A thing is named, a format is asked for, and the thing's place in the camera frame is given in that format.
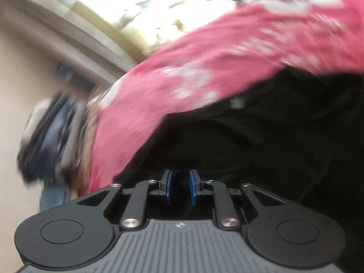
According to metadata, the pink floral blanket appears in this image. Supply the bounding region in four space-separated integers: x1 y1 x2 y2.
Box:
84 0 363 193

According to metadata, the stack of folded clothes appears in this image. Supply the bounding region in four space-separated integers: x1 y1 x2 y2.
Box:
17 92 95 188

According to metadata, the black garment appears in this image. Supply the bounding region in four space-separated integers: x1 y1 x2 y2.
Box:
114 67 363 240

